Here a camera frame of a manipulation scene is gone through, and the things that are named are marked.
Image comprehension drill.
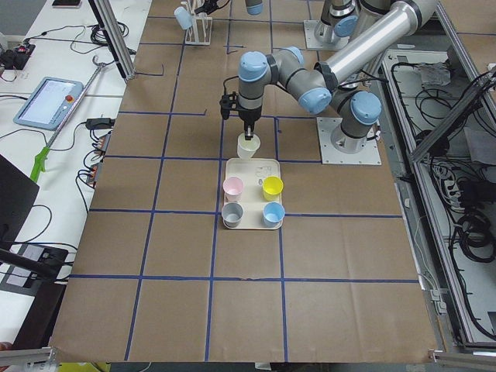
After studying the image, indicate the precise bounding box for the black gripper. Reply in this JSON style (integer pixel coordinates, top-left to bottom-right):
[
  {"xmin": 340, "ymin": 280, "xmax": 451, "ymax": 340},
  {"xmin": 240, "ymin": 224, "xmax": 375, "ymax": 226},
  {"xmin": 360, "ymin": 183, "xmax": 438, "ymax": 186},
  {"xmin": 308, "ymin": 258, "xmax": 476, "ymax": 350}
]
[{"xmin": 195, "ymin": 0, "xmax": 263, "ymax": 140}]

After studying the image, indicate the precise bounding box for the light blue plastic cup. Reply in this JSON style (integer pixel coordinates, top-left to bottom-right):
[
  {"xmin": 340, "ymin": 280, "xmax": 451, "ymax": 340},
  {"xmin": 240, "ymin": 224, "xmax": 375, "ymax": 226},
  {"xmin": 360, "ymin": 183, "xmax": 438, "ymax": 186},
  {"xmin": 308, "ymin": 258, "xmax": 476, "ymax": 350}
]
[{"xmin": 174, "ymin": 6, "xmax": 192, "ymax": 30}]

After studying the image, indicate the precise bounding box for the cream white plastic cup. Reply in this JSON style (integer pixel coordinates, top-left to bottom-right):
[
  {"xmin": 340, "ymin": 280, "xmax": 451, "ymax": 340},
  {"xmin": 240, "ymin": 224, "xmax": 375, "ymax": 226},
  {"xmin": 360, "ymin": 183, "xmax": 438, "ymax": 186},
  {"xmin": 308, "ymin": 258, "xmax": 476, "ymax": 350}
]
[{"xmin": 236, "ymin": 133, "xmax": 260, "ymax": 159}]

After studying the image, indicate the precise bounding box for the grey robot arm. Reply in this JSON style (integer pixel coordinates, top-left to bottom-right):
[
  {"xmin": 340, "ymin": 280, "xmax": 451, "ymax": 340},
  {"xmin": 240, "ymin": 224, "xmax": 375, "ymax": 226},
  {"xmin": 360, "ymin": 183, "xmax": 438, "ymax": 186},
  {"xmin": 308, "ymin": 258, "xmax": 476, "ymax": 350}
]
[
  {"xmin": 194, "ymin": 1, "xmax": 358, "ymax": 37},
  {"xmin": 237, "ymin": 0, "xmax": 438, "ymax": 140}
]

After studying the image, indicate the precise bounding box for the pink plastic cup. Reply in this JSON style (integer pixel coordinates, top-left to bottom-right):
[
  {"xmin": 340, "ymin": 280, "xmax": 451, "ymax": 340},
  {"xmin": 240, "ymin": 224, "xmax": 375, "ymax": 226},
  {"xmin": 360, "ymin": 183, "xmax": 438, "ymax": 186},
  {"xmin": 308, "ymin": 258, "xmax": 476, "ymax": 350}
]
[{"xmin": 222, "ymin": 176, "xmax": 244, "ymax": 202}]

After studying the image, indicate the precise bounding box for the yellow plastic cup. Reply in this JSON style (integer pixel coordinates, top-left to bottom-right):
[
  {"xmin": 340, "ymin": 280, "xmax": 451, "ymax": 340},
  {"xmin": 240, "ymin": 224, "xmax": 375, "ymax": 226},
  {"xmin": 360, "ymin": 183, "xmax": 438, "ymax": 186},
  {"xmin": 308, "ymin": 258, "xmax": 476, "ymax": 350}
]
[{"xmin": 262, "ymin": 176, "xmax": 284, "ymax": 202}]

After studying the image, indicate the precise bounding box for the grey plastic cup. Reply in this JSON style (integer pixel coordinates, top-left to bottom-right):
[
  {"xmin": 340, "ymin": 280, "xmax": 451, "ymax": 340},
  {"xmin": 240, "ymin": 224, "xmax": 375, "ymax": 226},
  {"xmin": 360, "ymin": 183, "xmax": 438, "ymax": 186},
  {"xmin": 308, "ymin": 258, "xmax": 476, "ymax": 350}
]
[{"xmin": 221, "ymin": 202, "xmax": 244, "ymax": 228}]

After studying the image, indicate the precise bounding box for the cream plastic tray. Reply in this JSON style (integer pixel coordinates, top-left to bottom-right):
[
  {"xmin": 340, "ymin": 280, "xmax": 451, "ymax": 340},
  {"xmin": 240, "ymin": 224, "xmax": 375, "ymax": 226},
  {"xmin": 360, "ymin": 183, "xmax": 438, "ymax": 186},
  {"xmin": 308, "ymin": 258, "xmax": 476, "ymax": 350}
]
[{"xmin": 223, "ymin": 158, "xmax": 283, "ymax": 230}]

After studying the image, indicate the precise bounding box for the black power adapter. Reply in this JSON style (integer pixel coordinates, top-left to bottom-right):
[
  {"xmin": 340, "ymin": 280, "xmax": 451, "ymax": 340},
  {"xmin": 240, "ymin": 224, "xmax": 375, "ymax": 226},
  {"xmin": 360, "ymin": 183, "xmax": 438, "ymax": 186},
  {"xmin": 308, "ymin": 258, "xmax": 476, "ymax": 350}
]
[{"xmin": 85, "ymin": 117, "xmax": 115, "ymax": 130}]

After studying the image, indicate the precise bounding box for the blue teach pendant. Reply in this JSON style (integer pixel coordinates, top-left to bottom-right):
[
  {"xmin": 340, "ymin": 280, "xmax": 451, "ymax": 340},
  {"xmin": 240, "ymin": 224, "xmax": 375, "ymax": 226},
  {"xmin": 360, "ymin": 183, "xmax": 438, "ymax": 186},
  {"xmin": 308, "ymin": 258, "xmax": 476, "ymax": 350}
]
[{"xmin": 13, "ymin": 77, "xmax": 84, "ymax": 131}]

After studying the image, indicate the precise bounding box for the metal reacher grabber tool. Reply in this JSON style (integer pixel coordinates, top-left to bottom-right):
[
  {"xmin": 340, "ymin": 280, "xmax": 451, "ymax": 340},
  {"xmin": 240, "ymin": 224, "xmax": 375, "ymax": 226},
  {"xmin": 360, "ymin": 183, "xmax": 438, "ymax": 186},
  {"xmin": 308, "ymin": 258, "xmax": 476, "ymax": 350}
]
[{"xmin": 29, "ymin": 56, "xmax": 114, "ymax": 183}]

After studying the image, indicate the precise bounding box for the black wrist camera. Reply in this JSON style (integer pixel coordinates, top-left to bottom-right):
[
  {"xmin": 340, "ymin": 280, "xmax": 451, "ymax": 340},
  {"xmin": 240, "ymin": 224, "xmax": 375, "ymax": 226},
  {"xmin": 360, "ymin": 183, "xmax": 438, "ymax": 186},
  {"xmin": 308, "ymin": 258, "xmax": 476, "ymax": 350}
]
[{"xmin": 219, "ymin": 91, "xmax": 238, "ymax": 120}]

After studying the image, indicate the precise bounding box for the white wire cup rack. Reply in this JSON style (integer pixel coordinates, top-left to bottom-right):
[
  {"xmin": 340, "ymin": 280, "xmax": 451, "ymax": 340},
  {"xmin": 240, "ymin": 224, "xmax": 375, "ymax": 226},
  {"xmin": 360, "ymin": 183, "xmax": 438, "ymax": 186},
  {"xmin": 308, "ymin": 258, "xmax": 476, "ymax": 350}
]
[{"xmin": 181, "ymin": 0, "xmax": 213, "ymax": 46}]

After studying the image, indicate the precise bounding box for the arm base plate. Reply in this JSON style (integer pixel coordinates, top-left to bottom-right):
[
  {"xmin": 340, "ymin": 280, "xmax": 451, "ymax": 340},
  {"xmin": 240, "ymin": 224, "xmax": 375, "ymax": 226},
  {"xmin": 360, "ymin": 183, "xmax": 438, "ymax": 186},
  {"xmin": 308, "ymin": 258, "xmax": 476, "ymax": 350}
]
[
  {"xmin": 316, "ymin": 117, "xmax": 381, "ymax": 166},
  {"xmin": 303, "ymin": 20, "xmax": 350, "ymax": 50}
]

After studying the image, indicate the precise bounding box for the aluminium frame post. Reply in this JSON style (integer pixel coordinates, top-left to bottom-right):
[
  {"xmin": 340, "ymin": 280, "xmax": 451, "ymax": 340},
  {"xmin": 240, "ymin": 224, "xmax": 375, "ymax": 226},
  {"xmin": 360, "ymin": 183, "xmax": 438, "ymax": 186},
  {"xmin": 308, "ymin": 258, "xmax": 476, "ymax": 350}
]
[{"xmin": 88, "ymin": 0, "xmax": 136, "ymax": 81}]

